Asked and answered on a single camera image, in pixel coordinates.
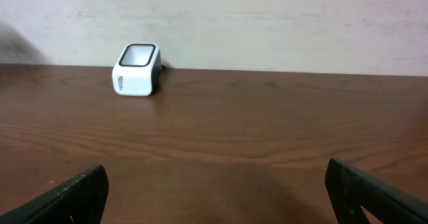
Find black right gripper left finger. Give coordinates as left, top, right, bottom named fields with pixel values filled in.
left=1, top=165, right=109, bottom=224

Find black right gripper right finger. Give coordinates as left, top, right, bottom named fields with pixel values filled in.
left=325, top=158, right=427, bottom=224

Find white barcode scanner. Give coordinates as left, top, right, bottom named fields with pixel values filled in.
left=112, top=43, right=163, bottom=96

